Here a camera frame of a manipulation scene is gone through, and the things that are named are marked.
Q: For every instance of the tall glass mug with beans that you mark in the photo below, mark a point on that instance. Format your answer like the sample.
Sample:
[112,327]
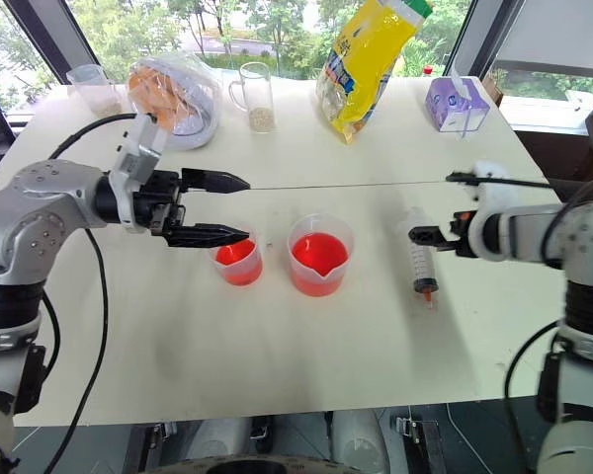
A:
[259,103]

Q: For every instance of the red capped bottle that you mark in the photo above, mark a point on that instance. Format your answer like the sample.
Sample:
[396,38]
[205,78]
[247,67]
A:
[428,71]

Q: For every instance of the dark window frame pillar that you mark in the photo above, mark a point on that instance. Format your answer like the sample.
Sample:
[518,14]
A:
[49,34]
[479,34]

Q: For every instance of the clear plastic syringe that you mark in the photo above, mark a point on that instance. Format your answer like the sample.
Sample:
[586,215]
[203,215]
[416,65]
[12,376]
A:
[421,266]

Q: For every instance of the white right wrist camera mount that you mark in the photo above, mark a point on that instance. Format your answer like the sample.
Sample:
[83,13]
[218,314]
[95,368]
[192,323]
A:
[496,195]

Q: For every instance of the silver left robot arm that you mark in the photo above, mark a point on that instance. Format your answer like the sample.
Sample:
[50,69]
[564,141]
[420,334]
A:
[39,217]

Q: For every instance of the small cup with red liquid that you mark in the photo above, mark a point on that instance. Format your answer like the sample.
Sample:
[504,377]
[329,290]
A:
[237,266]

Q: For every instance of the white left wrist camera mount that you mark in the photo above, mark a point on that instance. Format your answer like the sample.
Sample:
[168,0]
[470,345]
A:
[137,153]

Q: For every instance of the plastic bag of bread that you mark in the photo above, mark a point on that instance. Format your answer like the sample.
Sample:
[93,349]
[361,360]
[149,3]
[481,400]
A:
[168,89]

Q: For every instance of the large cup with red liquid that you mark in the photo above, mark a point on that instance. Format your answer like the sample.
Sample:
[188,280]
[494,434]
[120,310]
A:
[320,257]

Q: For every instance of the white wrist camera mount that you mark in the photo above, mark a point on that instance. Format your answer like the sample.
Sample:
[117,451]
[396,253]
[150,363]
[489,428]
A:
[496,195]
[137,153]

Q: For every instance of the clear plastic measuring cup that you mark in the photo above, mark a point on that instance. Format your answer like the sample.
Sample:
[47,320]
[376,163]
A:
[96,91]

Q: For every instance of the yellow snack bag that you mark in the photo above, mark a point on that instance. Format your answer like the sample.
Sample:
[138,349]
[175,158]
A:
[365,74]

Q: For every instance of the purple tissue box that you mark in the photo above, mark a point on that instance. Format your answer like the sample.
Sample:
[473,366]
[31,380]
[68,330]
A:
[454,106]

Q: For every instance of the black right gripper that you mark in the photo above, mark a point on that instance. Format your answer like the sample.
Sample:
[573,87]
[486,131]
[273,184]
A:
[462,234]

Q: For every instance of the black table bracket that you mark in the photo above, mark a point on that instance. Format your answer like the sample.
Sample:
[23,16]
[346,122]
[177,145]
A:
[422,444]

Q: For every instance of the silver rounded shape under table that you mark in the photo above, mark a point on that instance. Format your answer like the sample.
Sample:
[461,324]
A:
[358,439]
[222,439]

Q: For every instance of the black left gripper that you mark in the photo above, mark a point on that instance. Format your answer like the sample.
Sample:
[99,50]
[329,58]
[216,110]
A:
[160,197]

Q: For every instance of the white round bowl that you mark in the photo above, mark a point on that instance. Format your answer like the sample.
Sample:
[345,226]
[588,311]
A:
[205,126]

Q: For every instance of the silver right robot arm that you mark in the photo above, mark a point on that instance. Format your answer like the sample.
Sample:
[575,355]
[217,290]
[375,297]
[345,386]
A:
[588,232]

